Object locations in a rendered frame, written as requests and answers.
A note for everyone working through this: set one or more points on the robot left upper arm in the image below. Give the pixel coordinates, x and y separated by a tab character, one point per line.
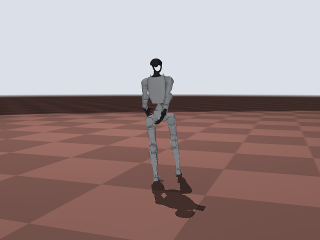
145	89

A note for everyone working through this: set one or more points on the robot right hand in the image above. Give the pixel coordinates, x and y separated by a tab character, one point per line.
163	114

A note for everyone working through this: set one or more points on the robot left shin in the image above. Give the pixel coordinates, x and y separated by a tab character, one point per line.
154	161

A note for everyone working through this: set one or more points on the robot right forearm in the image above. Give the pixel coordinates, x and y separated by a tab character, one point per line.
167	100

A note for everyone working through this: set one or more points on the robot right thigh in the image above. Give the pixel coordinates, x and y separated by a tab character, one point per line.
171	122

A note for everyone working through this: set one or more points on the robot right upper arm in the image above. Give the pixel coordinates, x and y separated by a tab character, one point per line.
169	84

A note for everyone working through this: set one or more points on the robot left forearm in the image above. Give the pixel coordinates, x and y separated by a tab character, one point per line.
144	103

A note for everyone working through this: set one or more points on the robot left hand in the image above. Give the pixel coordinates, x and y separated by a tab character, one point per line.
148	112

